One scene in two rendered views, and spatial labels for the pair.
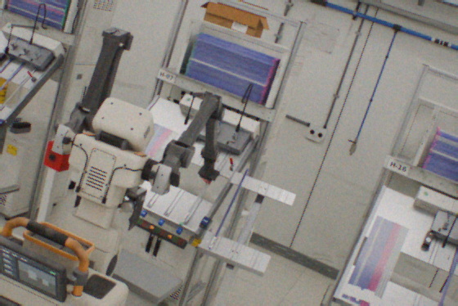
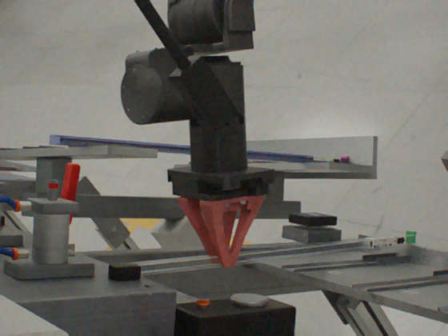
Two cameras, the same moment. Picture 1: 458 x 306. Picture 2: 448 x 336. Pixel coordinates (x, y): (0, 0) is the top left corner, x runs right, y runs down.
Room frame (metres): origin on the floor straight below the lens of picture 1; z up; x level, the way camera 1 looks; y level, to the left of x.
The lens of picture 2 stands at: (3.36, 0.58, 1.38)
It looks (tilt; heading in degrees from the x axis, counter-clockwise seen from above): 27 degrees down; 225
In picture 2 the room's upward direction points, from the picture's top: 34 degrees counter-clockwise
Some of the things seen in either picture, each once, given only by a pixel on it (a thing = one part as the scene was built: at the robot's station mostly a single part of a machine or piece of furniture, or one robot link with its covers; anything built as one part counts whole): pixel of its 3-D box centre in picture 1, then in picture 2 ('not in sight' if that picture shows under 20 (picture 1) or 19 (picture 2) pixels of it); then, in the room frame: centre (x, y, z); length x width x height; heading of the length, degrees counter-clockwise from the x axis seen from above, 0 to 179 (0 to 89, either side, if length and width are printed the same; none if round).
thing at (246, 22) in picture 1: (248, 18); not in sight; (3.57, 0.13, 1.82); 0.68 x 0.30 x 0.20; 72
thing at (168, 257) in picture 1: (173, 241); not in sight; (3.38, 0.13, 0.31); 0.70 x 0.65 x 0.62; 72
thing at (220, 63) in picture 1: (231, 67); not in sight; (3.25, 0.11, 1.52); 0.51 x 0.13 x 0.27; 72
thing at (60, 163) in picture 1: (47, 201); not in sight; (3.16, 0.96, 0.39); 0.24 x 0.24 x 0.78; 72
